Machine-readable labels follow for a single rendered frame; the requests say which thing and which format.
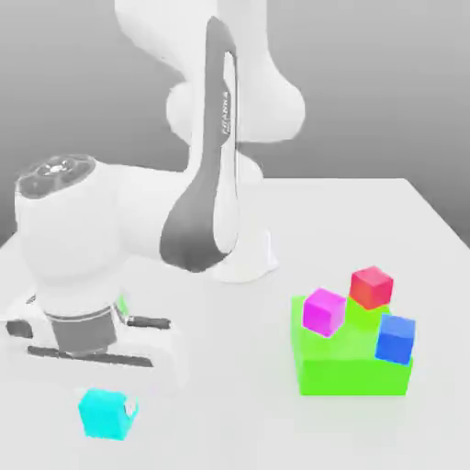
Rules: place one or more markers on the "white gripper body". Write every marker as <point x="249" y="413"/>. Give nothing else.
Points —
<point x="165" y="352"/>

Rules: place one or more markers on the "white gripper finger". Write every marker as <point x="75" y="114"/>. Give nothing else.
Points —
<point x="130" y="407"/>

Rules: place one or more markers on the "small cyan cube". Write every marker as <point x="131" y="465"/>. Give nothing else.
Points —
<point x="102" y="415"/>

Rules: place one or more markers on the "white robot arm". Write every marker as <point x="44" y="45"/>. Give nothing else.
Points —
<point x="80" y="227"/>

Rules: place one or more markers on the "small magenta cube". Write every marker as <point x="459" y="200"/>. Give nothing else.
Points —
<point x="323" y="312"/>

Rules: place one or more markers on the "small red cube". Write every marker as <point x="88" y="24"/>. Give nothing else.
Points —
<point x="371" y="288"/>

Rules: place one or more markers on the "small blue cube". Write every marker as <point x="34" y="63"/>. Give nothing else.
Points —
<point x="394" y="339"/>

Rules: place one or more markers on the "large green box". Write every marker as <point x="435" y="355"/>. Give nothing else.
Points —
<point x="352" y="374"/>

